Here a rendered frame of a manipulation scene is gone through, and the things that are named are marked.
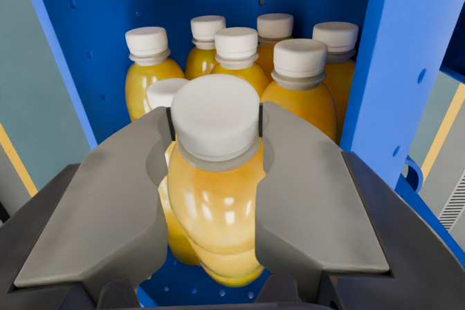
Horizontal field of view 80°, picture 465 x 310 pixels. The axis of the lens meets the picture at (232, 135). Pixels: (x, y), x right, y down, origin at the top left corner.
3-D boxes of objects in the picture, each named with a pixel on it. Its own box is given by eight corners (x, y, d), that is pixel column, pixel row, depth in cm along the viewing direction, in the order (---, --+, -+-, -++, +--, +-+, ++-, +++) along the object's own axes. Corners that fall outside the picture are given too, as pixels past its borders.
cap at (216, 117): (257, 170, 12) (258, 146, 11) (169, 165, 13) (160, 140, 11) (261, 106, 15) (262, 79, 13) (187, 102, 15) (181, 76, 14)
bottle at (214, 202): (268, 291, 25) (295, 205, 11) (193, 283, 26) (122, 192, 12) (270, 216, 30) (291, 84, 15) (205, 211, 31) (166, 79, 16)
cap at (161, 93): (180, 95, 27) (177, 77, 26) (204, 108, 24) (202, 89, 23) (143, 108, 25) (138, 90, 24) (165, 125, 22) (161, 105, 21)
